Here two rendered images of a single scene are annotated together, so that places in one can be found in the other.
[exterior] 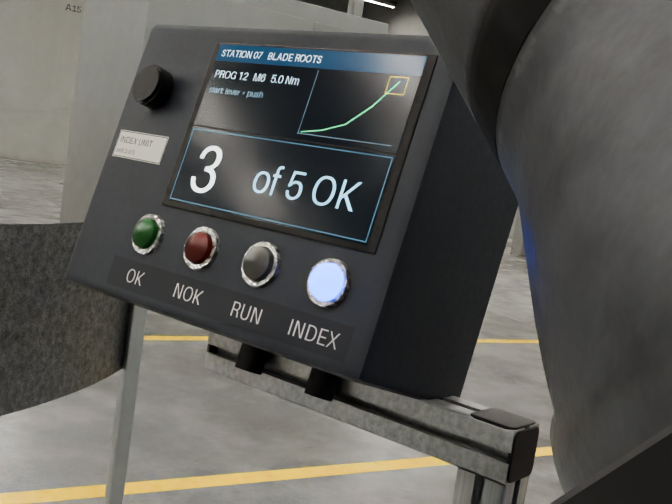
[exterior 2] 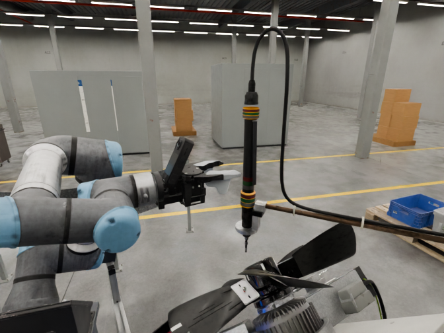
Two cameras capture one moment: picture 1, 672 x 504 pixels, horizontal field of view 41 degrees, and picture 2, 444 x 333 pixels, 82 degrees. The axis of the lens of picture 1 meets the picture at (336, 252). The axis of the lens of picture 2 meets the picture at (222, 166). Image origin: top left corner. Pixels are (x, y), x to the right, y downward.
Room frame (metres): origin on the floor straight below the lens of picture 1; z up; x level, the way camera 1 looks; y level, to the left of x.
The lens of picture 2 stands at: (-0.23, -0.91, 1.87)
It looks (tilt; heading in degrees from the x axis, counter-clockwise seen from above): 19 degrees down; 21
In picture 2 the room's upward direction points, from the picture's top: straight up
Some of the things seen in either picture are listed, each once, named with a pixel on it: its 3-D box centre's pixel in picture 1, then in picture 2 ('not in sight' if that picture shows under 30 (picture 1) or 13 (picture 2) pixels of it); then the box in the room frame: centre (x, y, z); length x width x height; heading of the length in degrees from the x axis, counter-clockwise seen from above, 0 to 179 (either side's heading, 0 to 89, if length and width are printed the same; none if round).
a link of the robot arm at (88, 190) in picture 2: not in sight; (108, 196); (0.15, -0.51, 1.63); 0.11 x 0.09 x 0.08; 139
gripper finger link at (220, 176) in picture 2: not in sight; (205, 176); (0.29, -0.67, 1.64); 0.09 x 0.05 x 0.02; 118
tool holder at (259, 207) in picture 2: not in sight; (250, 215); (0.43, -0.75, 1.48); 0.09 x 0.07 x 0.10; 87
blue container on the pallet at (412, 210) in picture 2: not in sight; (418, 210); (3.41, -2.27, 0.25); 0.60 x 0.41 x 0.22; 131
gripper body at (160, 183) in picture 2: not in sight; (179, 185); (0.27, -0.61, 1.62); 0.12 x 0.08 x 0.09; 139
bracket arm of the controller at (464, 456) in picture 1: (353, 393); (108, 257); (0.54, -0.02, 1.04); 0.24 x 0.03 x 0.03; 52
